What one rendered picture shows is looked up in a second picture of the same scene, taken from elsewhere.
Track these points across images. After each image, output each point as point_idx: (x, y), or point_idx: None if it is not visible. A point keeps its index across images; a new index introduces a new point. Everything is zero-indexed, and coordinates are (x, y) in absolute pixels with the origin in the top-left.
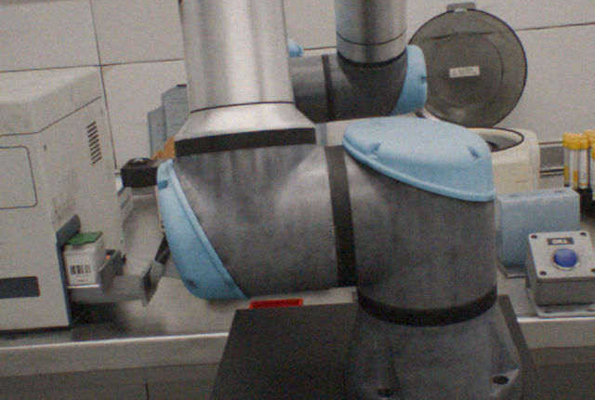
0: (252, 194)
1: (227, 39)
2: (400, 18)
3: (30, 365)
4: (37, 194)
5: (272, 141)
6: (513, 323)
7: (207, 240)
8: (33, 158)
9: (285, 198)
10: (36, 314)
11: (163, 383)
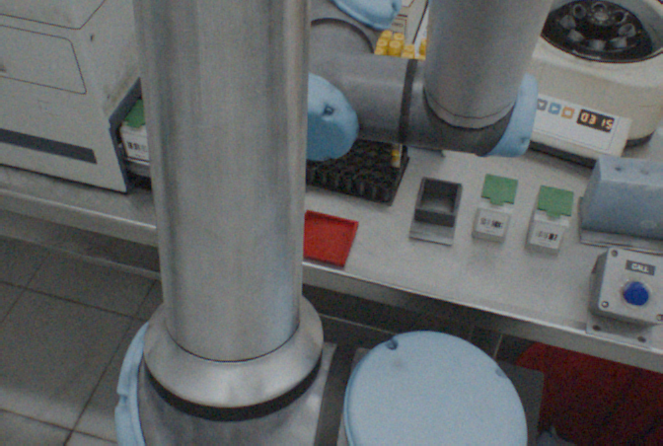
0: None
1: (202, 294)
2: (508, 97)
3: (88, 224)
4: (86, 85)
5: (247, 415)
6: (531, 433)
7: None
8: (78, 52)
9: None
10: (96, 177)
11: None
